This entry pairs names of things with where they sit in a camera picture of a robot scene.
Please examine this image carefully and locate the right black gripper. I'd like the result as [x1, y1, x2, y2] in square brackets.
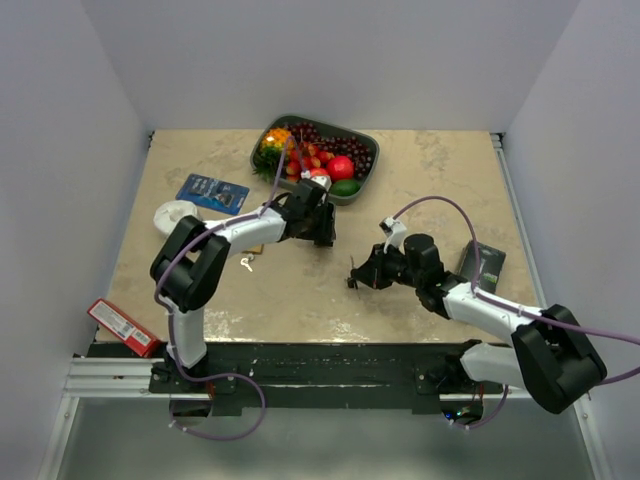
[352, 242, 422, 290]

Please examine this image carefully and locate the brass padlock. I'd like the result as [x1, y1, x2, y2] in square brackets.
[244, 245, 264, 255]

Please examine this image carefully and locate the small silver key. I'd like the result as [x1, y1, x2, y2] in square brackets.
[240, 256, 254, 272]

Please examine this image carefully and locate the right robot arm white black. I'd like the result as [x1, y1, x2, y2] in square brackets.
[349, 234, 607, 414]

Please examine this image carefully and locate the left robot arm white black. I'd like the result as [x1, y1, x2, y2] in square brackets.
[150, 176, 336, 392]

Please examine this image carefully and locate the green avocado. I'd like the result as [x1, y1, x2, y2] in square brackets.
[330, 178, 360, 197]

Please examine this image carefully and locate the red apple front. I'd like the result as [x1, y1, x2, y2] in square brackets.
[309, 168, 331, 183]

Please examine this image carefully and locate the red apple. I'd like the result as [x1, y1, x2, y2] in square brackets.
[326, 156, 355, 183]
[309, 168, 331, 183]

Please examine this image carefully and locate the red apple back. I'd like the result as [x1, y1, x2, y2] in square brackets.
[326, 156, 355, 183]

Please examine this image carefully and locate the red cherry cluster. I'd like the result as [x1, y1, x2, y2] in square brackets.
[285, 142, 335, 182]

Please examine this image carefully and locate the dark grape bunch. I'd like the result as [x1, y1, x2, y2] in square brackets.
[283, 121, 375, 181]

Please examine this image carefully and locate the grey fruit tray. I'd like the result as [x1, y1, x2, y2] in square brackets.
[250, 114, 380, 206]

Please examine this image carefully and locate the orange pineapple toy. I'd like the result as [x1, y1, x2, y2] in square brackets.
[253, 128, 295, 181]

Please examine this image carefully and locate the blue card package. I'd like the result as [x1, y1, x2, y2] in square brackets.
[175, 173, 250, 216]

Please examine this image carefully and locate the green black box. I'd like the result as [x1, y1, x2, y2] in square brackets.
[457, 240, 507, 294]

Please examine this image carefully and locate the white paper roll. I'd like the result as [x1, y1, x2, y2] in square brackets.
[153, 200, 202, 237]

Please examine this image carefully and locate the red box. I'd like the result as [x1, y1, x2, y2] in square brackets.
[87, 298, 161, 358]

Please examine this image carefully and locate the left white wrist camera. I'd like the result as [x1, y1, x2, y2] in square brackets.
[301, 170, 332, 192]

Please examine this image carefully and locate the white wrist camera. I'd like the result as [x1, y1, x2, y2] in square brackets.
[379, 216, 407, 253]
[301, 170, 332, 192]

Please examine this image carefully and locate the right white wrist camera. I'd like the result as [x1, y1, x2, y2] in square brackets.
[379, 216, 407, 253]

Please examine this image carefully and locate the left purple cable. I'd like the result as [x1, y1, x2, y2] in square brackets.
[153, 134, 309, 442]

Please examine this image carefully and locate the purple cable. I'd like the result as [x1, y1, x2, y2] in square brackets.
[392, 195, 640, 431]
[153, 134, 309, 442]

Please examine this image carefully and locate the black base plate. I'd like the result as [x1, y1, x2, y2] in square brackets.
[87, 343, 516, 419]

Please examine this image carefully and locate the aluminium frame rail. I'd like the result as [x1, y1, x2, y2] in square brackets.
[489, 133, 548, 307]

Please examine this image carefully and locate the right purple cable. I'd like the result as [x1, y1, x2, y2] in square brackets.
[392, 195, 640, 431]

